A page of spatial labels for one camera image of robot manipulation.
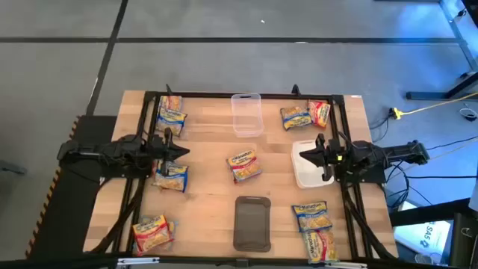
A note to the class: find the silver metal bracket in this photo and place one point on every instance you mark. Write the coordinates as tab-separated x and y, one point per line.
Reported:
138	261
347	265

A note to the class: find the yellow power plug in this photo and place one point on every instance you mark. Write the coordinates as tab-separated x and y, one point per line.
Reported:
396	113

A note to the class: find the white plastic bin lid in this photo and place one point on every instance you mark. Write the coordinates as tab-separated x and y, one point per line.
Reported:
306	175

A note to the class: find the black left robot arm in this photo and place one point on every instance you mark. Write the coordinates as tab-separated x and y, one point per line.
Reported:
112	153

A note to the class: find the black desk leg frame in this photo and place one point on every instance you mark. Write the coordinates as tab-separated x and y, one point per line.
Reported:
425	96

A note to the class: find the clear plastic bin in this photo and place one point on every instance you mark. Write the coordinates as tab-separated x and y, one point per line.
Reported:
246	127

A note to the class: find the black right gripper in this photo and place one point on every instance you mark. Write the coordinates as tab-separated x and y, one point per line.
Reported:
328	155

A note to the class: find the black cabinet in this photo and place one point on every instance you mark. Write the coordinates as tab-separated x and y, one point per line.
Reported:
465	243

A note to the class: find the black hazard-striped floor platform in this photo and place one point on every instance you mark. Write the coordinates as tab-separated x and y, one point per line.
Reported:
56	209

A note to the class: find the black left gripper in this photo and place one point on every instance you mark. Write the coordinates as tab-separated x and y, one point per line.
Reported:
162	149

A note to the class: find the grey floor bracket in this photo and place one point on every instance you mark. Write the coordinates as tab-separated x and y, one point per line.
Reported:
11	168

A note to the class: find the black aluminium table frame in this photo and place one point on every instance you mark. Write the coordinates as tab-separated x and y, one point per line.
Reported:
276	96

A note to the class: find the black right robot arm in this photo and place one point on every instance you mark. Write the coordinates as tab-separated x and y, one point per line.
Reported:
373	157

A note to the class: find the black table beam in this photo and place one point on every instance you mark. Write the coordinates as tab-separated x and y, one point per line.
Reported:
429	213

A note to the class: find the smoky grey plastic bin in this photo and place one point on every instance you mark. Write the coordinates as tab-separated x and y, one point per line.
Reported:
252	224

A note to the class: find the white printed box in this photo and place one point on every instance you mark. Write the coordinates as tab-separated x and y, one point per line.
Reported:
425	235

